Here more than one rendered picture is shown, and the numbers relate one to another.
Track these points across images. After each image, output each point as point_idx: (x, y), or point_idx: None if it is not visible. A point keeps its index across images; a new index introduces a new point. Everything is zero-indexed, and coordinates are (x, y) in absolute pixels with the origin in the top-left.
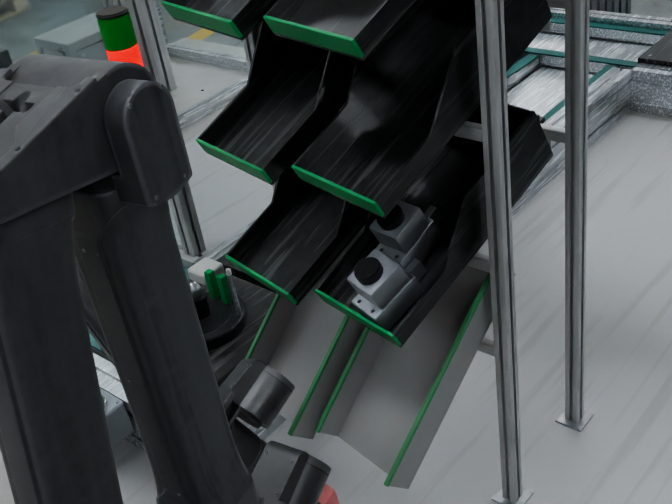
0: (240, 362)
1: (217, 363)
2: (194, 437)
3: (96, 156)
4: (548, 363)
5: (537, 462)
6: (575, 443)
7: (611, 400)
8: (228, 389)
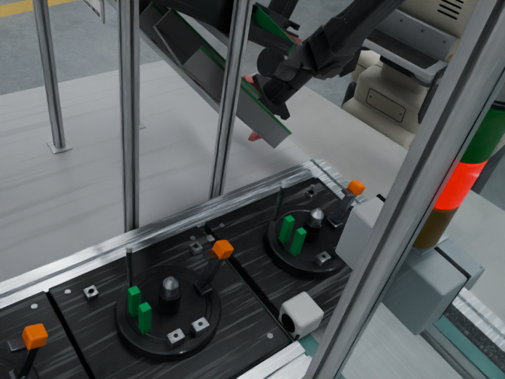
0: (288, 58)
1: (297, 197)
2: None
3: None
4: (32, 185)
5: (105, 134)
6: (74, 134)
7: (25, 147)
8: (298, 48)
